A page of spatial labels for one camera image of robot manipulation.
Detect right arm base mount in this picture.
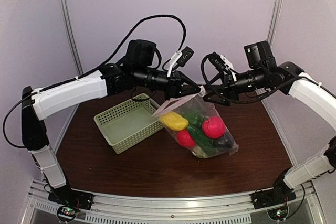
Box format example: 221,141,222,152
251,186,296,209

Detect purple toy eggplant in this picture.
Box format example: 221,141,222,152
213,136,234,150

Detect yellow toy corn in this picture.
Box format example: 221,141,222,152
159,112,189,132

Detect white toy cauliflower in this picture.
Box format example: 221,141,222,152
192,149,209,159

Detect black camera cable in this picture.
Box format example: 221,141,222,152
200,52,302,104
2,14,187,148

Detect aluminium front frame rail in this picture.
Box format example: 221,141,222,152
26,179,320,224

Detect right circuit board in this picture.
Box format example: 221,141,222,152
267,207,289,221

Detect clear zip top bag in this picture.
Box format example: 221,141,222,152
153,87,239,159

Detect left aluminium corner post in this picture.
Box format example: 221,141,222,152
60,0,83,75

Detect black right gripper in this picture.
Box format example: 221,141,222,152
203,66,267,107

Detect left circuit board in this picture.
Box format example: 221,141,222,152
56,206,79,222

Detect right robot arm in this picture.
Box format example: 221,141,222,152
201,40,335,204

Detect circuit board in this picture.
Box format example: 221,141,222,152
56,206,79,222
267,207,289,221

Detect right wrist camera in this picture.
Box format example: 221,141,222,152
208,52,233,74

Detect right aluminium corner post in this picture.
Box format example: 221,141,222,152
267,0,283,45

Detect aluminium corner post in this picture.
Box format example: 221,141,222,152
60,0,83,75
267,0,283,45

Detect black left camera cable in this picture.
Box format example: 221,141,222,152
2,14,187,148

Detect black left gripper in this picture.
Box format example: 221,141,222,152
133,65,201,100

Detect green toy bell pepper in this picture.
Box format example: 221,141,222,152
183,111,207,128

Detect red toy apple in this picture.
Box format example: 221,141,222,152
202,116,226,139

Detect green toy cucumber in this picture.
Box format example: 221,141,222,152
187,125,216,156

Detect red toy strawberry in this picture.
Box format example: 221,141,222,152
176,129,196,148

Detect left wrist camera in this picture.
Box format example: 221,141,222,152
166,47,194,77

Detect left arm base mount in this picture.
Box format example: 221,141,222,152
48,186,93,210

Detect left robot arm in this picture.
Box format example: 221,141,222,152
21,39,200,205

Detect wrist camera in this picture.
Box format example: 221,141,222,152
208,52,233,74
166,47,194,77

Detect green plastic basket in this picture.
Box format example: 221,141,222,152
93,93,163,154

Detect black right camera cable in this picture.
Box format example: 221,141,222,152
200,52,302,104

